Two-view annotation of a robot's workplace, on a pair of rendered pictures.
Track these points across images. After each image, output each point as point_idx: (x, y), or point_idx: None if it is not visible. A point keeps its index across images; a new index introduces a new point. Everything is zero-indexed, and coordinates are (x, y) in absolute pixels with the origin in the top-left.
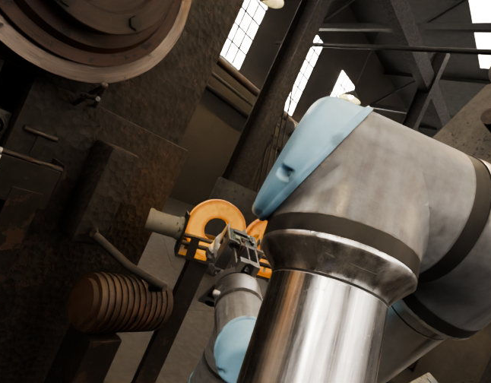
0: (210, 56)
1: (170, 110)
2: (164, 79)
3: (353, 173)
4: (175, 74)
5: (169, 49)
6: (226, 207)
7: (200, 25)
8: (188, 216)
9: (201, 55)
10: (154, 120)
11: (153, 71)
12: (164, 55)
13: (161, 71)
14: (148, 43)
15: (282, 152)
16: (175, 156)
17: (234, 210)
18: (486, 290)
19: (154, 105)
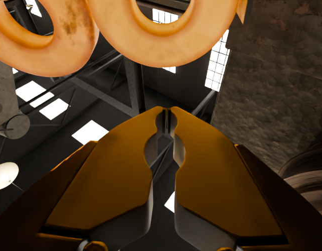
0: (221, 124)
1: (255, 80)
2: (268, 109)
3: None
4: (254, 112)
5: (290, 179)
6: (164, 59)
7: (237, 143)
8: (247, 19)
9: (230, 125)
10: (277, 69)
11: (283, 115)
12: (296, 176)
13: (273, 115)
14: None
15: None
16: (244, 39)
17: (145, 60)
18: None
19: (278, 85)
